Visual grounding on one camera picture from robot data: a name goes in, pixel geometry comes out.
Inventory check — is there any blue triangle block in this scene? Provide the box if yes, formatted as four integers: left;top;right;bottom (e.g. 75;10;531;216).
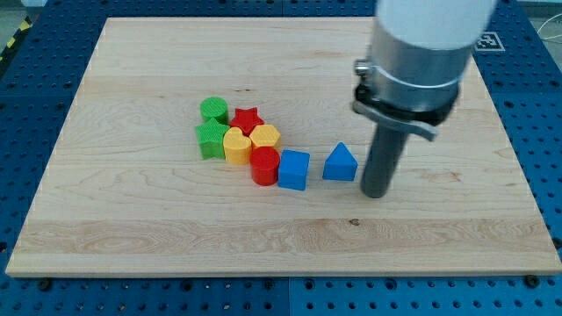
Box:
322;142;358;182

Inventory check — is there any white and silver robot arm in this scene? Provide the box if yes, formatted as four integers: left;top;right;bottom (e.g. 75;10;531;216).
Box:
352;0;497;140

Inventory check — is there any blue cube block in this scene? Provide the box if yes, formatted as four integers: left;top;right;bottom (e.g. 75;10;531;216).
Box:
277;149;310;190

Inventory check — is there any red cylinder block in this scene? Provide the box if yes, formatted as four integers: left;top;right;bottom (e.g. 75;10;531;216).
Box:
250;147;280;186

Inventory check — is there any yellow hexagon block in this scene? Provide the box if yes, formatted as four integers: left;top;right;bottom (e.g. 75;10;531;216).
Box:
249;125;281;151

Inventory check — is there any yellow heart block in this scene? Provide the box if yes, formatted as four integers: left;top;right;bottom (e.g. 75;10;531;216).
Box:
223;127;252;165

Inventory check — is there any red star block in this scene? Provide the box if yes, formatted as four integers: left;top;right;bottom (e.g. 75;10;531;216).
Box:
229;107;264;136

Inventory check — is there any green star block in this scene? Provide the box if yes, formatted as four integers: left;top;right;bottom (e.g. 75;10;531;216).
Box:
195;118;230;160

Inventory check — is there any green cylinder block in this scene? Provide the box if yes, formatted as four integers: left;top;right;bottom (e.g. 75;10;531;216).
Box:
199;97;228;125

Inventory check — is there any light wooden board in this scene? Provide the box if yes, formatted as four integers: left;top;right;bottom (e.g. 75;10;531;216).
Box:
6;18;561;277

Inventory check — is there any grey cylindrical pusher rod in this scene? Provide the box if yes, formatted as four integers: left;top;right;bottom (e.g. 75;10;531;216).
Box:
361;125;408;198

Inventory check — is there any white fiducial marker tag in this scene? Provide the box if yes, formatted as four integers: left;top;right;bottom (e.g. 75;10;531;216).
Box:
474;31;505;52

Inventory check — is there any yellow black hazard tape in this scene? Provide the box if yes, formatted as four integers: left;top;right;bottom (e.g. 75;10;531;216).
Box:
1;16;33;62

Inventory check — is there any white cable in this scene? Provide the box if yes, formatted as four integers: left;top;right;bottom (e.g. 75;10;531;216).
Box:
535;11;562;46

